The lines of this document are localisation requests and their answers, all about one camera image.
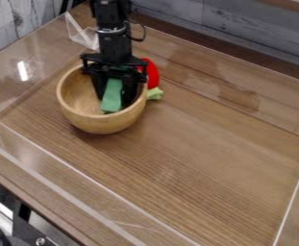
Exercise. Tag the green rectangular block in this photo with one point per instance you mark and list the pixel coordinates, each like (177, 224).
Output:
(111, 101)

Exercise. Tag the red plush strawberry toy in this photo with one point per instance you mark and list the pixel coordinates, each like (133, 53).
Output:
(155, 92)

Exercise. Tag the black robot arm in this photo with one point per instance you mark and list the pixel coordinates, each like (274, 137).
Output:
(112, 16)

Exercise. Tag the clear acrylic tray wall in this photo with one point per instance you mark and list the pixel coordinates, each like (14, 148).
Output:
(111, 197)

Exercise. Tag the black table clamp mount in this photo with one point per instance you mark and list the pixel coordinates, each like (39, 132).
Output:
(24, 231)

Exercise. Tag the brown wooden bowl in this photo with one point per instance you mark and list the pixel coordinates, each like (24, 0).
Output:
(80, 105)

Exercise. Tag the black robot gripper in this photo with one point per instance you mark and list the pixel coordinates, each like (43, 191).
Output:
(115, 62)

